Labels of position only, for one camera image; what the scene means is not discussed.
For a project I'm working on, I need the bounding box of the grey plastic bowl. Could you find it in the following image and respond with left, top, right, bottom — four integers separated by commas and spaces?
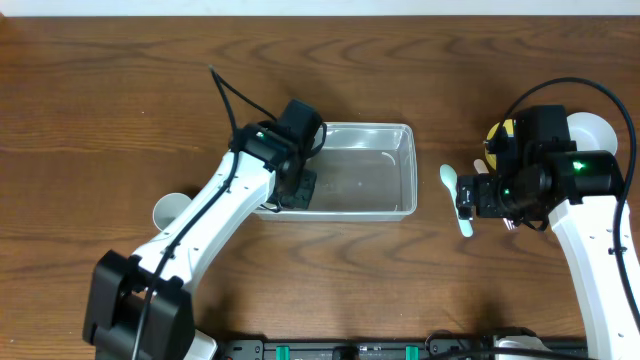
567, 112, 618, 155

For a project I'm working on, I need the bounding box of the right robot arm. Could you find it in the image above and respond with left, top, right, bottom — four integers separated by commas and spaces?
455, 105, 639, 359

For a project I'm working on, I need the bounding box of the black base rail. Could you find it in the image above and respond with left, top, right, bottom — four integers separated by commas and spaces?
214, 327, 588, 360

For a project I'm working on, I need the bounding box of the grey plastic cup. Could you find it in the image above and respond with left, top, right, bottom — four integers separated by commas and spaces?
152, 193, 191, 231

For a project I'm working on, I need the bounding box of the yellow plastic bowl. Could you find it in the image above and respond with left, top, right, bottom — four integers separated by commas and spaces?
484, 119, 515, 170

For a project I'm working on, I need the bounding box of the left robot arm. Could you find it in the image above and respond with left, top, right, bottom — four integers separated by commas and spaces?
82, 121, 326, 359

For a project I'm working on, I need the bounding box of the clear plastic storage container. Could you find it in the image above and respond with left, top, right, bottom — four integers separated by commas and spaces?
254, 122, 418, 222

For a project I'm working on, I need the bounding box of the mint green plastic spoon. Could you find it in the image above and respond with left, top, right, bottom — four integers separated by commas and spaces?
439, 163, 475, 239

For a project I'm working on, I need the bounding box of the white plastic fork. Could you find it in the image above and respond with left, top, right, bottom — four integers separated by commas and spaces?
473, 159, 516, 231

